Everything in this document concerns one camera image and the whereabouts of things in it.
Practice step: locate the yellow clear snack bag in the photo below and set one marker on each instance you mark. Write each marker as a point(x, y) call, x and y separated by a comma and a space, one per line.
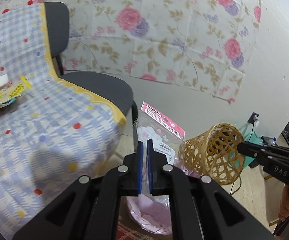
point(14, 89)

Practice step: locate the woven bamboo basket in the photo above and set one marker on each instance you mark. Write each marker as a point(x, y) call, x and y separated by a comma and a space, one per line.
point(214, 153)

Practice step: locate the person's right hand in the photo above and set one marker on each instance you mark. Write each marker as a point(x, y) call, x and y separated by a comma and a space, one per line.
point(283, 211)

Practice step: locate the blue checkered cloth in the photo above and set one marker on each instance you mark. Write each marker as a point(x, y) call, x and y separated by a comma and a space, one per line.
point(55, 132)

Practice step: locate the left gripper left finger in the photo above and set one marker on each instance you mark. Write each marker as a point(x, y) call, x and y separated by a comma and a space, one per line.
point(88, 208)

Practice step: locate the floral plastic wall sheet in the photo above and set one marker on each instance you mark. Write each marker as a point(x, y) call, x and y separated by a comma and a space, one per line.
point(203, 45)

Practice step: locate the pink trash bag bin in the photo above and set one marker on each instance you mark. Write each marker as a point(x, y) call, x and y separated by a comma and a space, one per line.
point(151, 213)

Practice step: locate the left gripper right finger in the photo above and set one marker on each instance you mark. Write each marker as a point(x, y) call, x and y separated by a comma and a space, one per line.
point(199, 207)

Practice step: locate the black wall plug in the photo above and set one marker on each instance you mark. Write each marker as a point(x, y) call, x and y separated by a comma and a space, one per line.
point(253, 118)

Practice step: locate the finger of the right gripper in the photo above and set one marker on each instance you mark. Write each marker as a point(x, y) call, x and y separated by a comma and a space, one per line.
point(249, 149)

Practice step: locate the pink clear plastic packet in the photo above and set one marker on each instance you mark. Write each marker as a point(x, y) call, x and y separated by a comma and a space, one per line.
point(168, 138)

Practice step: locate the black office chair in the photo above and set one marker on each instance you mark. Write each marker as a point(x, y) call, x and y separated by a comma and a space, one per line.
point(111, 88)

